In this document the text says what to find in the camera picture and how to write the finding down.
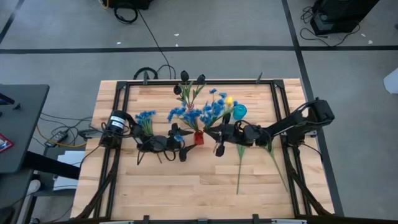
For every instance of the red and blue sticker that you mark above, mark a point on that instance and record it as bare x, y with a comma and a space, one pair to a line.
3, 144

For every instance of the black power adapter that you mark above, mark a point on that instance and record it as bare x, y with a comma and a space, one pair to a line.
57, 138

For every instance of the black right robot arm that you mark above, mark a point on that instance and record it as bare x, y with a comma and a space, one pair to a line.
295, 121

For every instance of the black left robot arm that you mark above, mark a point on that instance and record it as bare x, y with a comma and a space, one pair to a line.
118, 124

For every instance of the pink glass vase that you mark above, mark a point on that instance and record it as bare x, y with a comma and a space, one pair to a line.
190, 106

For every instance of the black equipment box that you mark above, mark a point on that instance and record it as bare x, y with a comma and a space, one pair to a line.
130, 3

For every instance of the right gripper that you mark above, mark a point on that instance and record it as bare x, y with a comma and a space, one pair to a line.
234, 134

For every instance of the teal glass vase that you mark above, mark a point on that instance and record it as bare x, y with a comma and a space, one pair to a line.
239, 112

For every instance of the red glass vase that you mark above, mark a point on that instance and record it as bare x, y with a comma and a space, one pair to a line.
199, 138

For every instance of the black equipment cart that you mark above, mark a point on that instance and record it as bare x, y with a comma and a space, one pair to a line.
339, 15

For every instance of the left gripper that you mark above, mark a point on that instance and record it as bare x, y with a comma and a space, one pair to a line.
163, 143

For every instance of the blue artificial flower bunch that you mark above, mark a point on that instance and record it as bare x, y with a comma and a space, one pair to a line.
146, 119
185, 115
214, 109

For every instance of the dark grey desk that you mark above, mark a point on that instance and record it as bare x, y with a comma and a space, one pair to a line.
25, 124

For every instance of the white object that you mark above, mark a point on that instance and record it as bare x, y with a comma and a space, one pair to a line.
392, 82

